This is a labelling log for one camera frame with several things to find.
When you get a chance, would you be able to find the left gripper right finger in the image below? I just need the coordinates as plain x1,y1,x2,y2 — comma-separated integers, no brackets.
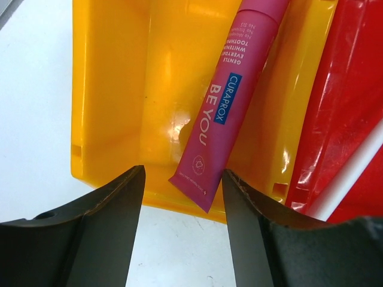
222,170,382,286

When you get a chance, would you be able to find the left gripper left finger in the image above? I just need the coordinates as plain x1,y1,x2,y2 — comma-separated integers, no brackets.
1,166,146,286

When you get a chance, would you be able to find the pink toothpaste tube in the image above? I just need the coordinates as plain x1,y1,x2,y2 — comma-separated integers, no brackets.
169,1,289,212

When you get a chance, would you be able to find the white toothbrush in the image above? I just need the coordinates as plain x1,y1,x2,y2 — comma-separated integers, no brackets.
305,121,382,221

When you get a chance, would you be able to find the red plastic bin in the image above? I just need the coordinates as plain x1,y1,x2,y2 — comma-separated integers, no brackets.
285,1,382,213

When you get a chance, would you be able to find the yellow plastic bin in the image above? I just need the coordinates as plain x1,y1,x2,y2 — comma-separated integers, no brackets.
71,1,338,222

